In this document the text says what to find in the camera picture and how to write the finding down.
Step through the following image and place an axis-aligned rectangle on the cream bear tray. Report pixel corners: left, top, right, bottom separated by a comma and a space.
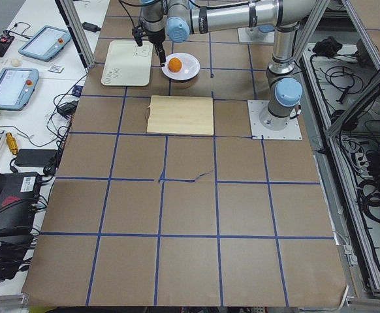
101, 40, 153, 87

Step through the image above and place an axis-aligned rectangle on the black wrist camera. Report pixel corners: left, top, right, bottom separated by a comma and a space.
132, 24, 146, 47

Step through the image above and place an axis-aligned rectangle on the white round plate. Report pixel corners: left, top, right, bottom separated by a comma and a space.
161, 52, 200, 81

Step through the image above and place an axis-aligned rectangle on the black cable bundle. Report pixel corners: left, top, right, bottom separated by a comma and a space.
356, 181, 380, 224

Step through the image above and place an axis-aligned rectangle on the black computer box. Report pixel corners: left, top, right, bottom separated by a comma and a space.
0, 172, 41, 237

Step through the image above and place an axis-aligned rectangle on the aluminium side frame rail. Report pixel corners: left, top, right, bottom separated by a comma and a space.
302, 46, 380, 298

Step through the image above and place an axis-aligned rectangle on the blue teach pendant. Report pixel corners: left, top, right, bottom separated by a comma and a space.
0, 68, 39, 111
18, 25, 71, 61

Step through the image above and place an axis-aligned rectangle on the orange fruit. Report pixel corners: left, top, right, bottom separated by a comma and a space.
168, 57, 183, 73

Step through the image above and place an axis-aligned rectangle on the near blue teach pendant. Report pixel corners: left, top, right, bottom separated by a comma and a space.
0, 68, 39, 111

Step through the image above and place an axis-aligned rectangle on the gold metal cylinder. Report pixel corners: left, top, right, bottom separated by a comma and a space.
6, 132, 19, 155

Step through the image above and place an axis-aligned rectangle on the far blue teach pendant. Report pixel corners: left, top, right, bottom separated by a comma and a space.
18, 25, 71, 61

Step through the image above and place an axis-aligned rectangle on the brown paper table cover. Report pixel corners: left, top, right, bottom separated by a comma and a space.
23, 1, 347, 309

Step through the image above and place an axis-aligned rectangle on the black power adapter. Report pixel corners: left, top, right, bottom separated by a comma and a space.
14, 149, 57, 167

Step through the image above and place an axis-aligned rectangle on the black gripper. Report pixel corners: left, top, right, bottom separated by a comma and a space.
144, 18, 166, 67

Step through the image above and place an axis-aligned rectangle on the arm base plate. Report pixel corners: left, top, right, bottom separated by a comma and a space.
238, 27, 275, 45
247, 100, 302, 140

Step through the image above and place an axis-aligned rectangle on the aluminium frame post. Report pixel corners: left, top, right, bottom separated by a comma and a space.
55, 0, 95, 69

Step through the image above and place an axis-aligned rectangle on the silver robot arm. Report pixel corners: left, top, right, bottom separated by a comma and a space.
132, 0, 317, 118
250, 24, 275, 34

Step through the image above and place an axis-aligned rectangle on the wooden cutting board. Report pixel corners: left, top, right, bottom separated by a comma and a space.
146, 95, 214, 136

